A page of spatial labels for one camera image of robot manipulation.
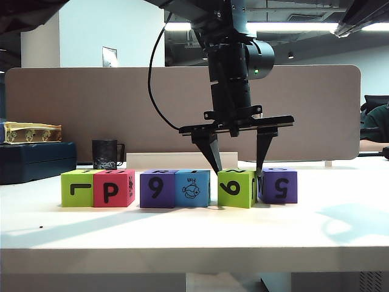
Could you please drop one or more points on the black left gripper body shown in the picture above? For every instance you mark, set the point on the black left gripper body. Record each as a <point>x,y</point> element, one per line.
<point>240,124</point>

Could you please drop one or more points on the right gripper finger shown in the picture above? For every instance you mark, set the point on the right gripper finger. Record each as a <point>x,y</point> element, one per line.
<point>361,22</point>
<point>367,9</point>

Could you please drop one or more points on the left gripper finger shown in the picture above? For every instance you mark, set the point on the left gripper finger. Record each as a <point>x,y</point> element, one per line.
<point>263,146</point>
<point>211,149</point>

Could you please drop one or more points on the purple block with 5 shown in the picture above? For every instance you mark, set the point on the purple block with 5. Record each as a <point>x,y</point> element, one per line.
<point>270,194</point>

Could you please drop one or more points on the lime green block with 6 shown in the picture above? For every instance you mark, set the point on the lime green block with 6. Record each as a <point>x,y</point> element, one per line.
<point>231,200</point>

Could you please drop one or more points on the blue block with fish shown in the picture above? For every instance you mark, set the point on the blue block with fish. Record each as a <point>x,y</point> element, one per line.
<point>182,200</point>

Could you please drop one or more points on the purple block with 9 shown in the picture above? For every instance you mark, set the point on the purple block with 9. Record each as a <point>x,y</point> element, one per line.
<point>149,199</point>

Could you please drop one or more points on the red block with P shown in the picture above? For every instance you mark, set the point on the red block with P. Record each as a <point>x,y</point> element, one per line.
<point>100,182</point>

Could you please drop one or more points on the lime green block with L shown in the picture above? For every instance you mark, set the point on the lime green block with L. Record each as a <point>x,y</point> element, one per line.
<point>77,199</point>

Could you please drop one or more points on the bare person forearm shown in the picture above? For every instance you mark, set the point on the bare person forearm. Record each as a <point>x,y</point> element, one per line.
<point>372,144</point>

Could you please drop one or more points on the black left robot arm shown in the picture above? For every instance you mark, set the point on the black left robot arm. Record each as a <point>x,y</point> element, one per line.
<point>231,76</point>

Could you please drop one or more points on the ceiling light strip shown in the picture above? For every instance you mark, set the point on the ceiling light strip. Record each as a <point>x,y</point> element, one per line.
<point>304,27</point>

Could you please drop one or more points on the white divider foot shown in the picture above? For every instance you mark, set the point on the white divider foot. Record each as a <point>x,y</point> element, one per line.
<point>328,164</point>

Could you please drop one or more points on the black ceiling spotlight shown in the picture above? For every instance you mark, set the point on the black ceiling spotlight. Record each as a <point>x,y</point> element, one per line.
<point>291,56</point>

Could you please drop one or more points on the black office chair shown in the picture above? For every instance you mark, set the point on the black office chair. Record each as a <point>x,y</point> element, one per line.
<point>375,99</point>

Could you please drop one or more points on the person in green shirt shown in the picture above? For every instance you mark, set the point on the person in green shirt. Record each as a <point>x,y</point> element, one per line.
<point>378,120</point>

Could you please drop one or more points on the black mug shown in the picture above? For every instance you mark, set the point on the black mug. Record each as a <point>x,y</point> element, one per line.
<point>104,155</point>

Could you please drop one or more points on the black round desk object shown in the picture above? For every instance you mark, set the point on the black round desk object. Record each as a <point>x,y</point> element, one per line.
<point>386,153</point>

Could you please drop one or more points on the brown desk divider panel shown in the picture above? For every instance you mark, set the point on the brown desk divider panel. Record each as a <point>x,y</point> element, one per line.
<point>91,112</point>

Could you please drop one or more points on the white under-table column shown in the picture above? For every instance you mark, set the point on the white under-table column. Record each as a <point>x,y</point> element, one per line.
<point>225,283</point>

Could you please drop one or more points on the under-table vent grille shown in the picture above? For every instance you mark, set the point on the under-table vent grille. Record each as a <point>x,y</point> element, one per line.
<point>370,283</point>

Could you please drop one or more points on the dark blue case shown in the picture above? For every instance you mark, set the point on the dark blue case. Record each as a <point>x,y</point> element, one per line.
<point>36,164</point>

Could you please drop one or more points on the yellow patterned box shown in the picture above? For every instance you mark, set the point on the yellow patterned box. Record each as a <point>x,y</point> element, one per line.
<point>33,135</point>

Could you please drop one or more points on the blue box edge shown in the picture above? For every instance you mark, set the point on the blue box edge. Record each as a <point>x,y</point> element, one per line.
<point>2,134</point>

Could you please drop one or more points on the framed wall sign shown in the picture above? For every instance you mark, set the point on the framed wall sign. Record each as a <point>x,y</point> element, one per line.
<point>109,57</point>

